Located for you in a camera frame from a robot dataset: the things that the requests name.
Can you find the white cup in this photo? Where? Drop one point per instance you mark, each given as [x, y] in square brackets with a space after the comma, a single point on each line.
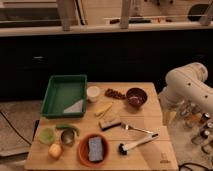
[93, 93]

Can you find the wooden block eraser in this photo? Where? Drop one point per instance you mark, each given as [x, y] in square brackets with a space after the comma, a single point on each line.
[109, 122]

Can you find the green pepper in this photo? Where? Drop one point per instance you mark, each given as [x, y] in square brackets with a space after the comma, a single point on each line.
[68, 126]

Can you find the green plastic cup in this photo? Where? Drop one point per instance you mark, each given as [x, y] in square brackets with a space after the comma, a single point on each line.
[47, 136]

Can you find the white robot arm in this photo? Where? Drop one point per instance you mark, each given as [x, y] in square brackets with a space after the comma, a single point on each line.
[186, 83]

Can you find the grey cloth in tray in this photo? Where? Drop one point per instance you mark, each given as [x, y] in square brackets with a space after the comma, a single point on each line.
[75, 108]

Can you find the small metal cup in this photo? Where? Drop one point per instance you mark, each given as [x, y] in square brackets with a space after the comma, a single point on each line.
[68, 137]

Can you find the orange bowl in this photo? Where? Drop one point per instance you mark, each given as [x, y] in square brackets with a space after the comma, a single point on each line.
[83, 150]

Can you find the blue grey sponge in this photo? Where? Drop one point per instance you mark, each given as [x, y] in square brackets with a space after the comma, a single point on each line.
[95, 149]

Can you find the green plastic tray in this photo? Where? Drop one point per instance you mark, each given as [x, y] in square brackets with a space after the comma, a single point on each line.
[62, 92]

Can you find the purple bowl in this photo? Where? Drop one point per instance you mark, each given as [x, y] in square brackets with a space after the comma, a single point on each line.
[136, 97]

